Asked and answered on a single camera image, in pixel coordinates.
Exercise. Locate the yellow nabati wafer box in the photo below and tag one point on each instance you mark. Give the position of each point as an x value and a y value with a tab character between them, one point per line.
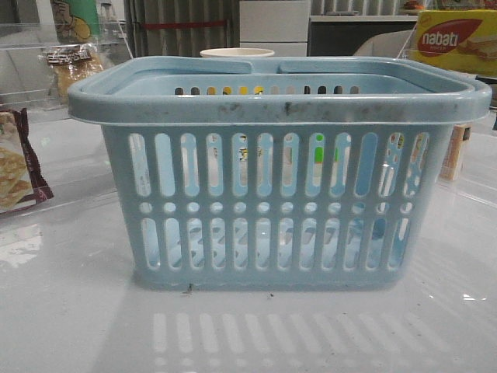
486	18

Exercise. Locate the maroon cracker snack bag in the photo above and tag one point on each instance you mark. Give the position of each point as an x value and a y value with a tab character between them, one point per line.
22	183

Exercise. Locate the blue basket handle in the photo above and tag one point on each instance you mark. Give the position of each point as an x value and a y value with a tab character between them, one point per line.
113	79
379	75

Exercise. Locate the left blue basket handle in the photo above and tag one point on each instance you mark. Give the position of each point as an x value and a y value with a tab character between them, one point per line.
113	79

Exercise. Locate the white paper cup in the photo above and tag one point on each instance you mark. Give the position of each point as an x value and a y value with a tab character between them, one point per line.
237	52

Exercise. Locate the right blue basket handle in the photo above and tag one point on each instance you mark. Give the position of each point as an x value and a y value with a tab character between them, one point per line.
379	75

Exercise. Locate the beige wafer biscuit box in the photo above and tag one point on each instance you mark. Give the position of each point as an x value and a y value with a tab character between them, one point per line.
453	160

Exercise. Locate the packaged bread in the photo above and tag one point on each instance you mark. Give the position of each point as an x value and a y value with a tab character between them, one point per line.
71	63

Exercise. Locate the green cartoon snack package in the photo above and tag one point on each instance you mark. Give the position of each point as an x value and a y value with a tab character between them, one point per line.
76	21

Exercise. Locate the light blue plastic basket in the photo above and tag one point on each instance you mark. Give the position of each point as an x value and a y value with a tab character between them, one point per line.
271	181

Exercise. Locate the white cabinet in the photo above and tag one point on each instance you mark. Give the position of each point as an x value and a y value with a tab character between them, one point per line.
280	26

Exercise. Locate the clear acrylic display shelf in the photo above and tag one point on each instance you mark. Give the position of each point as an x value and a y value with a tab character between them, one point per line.
29	81

